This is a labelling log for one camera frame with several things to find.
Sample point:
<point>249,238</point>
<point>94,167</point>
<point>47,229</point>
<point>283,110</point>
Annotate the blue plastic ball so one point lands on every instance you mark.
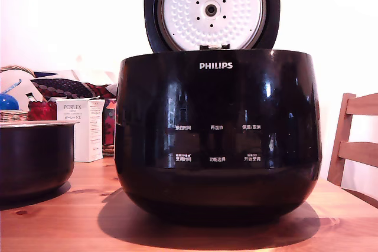
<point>7,102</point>

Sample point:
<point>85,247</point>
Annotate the black Philips rice cooker body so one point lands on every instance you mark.
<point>218,101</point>

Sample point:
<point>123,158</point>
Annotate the wooden chair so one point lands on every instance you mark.
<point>338,145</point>

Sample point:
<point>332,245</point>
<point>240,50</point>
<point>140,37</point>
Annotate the black rice cooker lid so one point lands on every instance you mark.
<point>211,27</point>

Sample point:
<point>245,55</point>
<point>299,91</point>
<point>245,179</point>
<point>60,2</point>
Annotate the blue printed ribbon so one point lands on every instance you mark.
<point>11,85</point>

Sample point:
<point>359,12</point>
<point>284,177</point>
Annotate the dotted red navy gift bag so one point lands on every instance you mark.
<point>68,86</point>

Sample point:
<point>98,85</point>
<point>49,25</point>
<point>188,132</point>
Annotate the white cloth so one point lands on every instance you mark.
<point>23,86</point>

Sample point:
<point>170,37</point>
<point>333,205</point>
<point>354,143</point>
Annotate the white Porlex carton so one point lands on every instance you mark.
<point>88,134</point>

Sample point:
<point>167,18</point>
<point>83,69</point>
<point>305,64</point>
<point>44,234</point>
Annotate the rice cooker inner pot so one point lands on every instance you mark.
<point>35,160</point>

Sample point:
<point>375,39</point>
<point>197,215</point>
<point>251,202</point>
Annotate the green white striped sachet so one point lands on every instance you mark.
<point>30,97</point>

